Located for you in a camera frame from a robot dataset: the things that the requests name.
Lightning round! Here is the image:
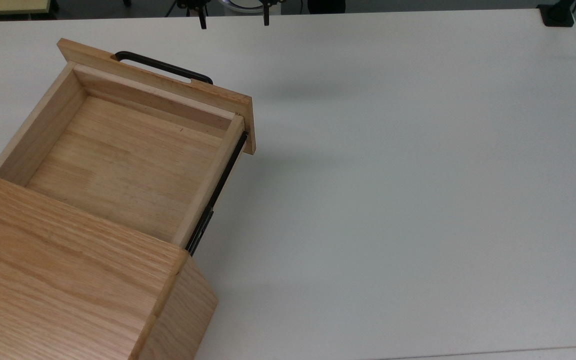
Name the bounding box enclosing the black metal drawer slide rail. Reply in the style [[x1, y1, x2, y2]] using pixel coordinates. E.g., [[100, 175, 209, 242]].
[[185, 131, 249, 257]]

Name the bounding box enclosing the black table clamp mount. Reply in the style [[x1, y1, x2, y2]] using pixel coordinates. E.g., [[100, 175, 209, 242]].
[[537, 0, 576, 28]]

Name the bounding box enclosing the yellowish side table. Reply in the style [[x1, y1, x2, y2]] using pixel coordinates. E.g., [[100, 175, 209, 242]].
[[0, 0, 52, 17]]

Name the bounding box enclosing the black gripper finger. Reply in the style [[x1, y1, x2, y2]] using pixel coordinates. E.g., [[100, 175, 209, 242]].
[[261, 0, 281, 27], [176, 0, 208, 30]]

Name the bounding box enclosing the black metal drawer handle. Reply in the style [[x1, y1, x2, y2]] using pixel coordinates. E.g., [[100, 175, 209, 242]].
[[114, 51, 214, 86]]

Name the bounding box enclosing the oak wooden cabinet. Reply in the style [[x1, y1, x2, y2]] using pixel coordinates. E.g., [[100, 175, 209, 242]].
[[0, 165, 219, 360]]

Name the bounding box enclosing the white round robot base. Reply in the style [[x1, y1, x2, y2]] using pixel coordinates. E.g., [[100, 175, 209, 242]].
[[219, 0, 282, 15]]

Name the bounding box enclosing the light wooden drawer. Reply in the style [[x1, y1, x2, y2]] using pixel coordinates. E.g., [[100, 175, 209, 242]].
[[0, 38, 257, 249]]

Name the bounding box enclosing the black rounded background object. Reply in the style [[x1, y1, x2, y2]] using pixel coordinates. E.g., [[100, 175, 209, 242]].
[[307, 0, 347, 14]]

